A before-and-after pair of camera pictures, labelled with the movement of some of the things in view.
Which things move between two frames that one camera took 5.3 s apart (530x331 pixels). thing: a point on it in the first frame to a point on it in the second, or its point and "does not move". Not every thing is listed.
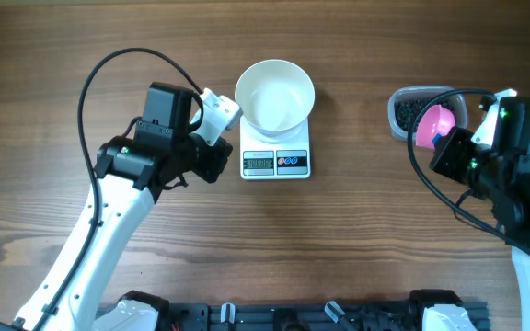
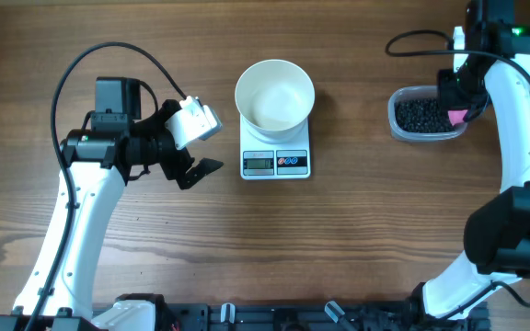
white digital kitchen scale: [290, 160] does not move
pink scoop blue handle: [433, 120] to [457, 117]
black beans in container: [406, 110] does not move
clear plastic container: [404, 102] does not move
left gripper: [220, 156] to [175, 169]
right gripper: [448, 148] to [448, 95]
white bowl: [274, 97] does not move
